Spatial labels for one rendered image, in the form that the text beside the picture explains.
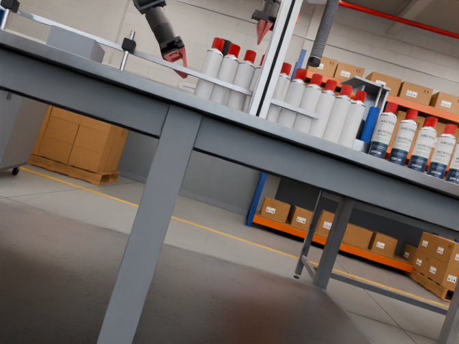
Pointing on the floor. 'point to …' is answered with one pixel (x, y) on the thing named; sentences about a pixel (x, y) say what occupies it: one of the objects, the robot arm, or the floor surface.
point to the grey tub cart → (18, 129)
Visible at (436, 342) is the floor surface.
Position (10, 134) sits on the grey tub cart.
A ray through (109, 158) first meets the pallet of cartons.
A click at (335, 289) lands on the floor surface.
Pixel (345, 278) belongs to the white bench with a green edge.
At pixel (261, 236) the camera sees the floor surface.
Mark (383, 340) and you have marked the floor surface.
